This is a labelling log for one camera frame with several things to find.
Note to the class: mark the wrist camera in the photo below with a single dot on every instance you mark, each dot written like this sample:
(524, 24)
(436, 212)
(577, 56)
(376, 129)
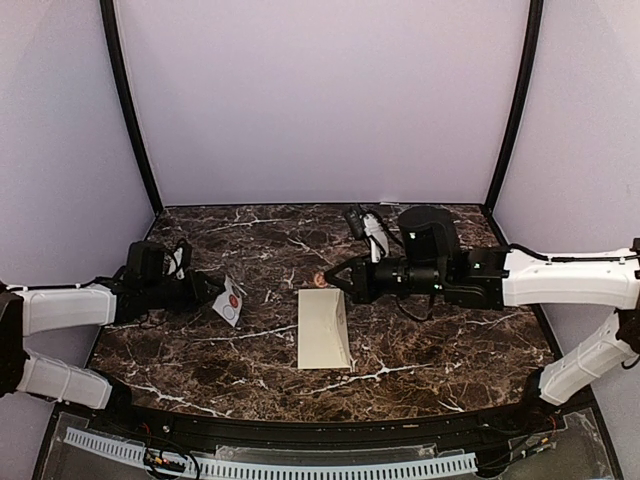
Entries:
(365, 226)
(180, 259)

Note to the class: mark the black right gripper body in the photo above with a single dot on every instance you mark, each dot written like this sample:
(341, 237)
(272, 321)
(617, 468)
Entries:
(368, 289)

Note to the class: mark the black corner post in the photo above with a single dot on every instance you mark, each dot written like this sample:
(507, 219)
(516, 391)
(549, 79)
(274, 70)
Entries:
(124, 93)
(525, 70)

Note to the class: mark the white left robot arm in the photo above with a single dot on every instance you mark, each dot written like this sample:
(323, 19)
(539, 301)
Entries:
(154, 278)

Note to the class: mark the white sticker sheet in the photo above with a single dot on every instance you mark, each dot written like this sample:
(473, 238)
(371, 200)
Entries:
(228, 304)

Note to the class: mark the black left corner post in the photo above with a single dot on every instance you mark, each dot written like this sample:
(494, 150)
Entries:
(124, 93)

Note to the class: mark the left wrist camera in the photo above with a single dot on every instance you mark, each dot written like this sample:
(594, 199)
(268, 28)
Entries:
(180, 259)

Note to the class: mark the black right corner post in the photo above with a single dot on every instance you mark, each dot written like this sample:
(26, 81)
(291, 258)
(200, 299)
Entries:
(525, 70)

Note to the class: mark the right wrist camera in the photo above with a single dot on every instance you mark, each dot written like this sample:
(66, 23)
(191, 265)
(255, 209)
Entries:
(365, 226)

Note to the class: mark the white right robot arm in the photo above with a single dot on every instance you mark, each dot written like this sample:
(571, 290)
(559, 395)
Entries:
(426, 258)

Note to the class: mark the cream paper envelope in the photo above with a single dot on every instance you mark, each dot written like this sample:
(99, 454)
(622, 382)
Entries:
(323, 341)

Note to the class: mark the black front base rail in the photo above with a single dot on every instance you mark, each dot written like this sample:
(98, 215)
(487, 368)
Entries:
(487, 428)

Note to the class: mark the round brown seal sticker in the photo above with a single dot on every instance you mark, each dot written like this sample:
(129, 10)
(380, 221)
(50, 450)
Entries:
(319, 280)

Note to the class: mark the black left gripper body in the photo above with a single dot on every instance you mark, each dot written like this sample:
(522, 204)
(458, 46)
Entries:
(193, 296)

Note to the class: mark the white slotted cable duct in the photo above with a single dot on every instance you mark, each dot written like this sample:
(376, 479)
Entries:
(253, 463)

